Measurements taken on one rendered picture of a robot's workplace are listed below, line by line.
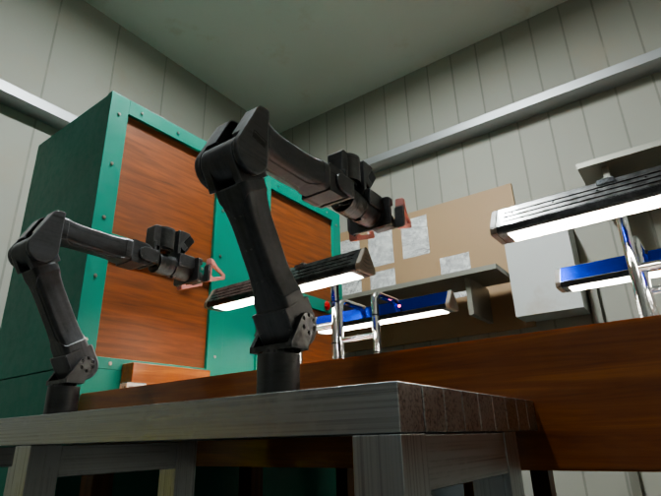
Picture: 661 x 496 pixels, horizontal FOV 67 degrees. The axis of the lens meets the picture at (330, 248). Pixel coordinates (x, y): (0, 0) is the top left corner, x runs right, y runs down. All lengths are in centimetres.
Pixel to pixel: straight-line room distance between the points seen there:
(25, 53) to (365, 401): 336
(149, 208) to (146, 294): 31
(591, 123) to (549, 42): 73
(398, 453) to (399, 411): 3
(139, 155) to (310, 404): 159
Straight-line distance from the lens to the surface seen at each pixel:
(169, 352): 183
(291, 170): 86
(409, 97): 429
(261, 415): 50
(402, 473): 41
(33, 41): 370
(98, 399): 155
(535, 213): 116
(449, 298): 181
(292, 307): 75
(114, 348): 172
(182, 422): 58
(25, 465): 86
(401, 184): 394
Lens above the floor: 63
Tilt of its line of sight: 21 degrees up
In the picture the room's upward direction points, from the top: 2 degrees counter-clockwise
